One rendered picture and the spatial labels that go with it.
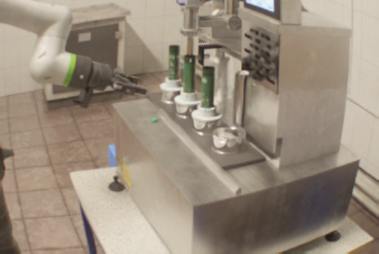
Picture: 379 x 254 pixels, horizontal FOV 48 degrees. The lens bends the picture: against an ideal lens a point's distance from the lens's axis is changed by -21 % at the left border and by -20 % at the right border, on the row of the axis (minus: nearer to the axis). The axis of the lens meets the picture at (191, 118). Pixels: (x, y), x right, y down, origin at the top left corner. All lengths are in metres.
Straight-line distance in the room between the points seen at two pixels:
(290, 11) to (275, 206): 0.43
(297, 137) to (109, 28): 3.19
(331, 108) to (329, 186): 0.19
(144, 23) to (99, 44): 0.94
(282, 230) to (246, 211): 0.15
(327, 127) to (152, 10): 3.96
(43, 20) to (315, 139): 0.78
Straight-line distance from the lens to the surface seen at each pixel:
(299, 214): 1.17
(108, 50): 4.23
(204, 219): 1.02
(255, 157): 1.15
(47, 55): 1.28
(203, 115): 1.24
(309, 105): 1.12
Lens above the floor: 1.55
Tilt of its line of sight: 22 degrees down
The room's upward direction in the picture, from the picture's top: 2 degrees clockwise
